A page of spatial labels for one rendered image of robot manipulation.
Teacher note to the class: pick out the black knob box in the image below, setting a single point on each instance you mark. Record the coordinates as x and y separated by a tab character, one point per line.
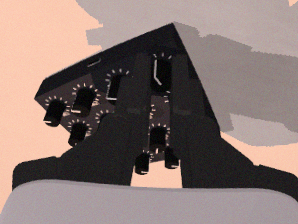
85	87

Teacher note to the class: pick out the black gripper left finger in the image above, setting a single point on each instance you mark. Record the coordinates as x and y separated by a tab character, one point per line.
102	157

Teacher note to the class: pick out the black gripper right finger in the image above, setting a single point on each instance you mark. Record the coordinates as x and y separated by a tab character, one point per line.
212	162

